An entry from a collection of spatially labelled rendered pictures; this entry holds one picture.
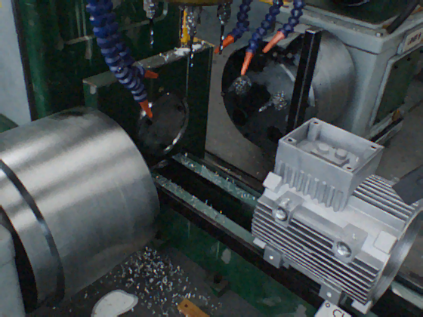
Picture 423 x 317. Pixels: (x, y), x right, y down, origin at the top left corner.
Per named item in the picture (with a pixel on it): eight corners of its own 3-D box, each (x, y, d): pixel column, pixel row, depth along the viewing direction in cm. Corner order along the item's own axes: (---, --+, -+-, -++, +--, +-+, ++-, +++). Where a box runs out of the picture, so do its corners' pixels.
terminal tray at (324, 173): (270, 179, 75) (277, 140, 71) (306, 152, 82) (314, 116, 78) (340, 216, 69) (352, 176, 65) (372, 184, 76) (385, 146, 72)
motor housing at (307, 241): (243, 262, 81) (257, 170, 71) (302, 210, 94) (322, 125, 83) (354, 337, 71) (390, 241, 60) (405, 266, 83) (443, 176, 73)
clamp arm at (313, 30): (277, 152, 96) (301, 27, 82) (285, 147, 98) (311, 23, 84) (292, 160, 94) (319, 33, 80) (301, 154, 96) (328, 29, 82)
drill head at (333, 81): (192, 137, 113) (198, 35, 99) (289, 87, 140) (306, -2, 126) (279, 186, 100) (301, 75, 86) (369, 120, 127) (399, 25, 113)
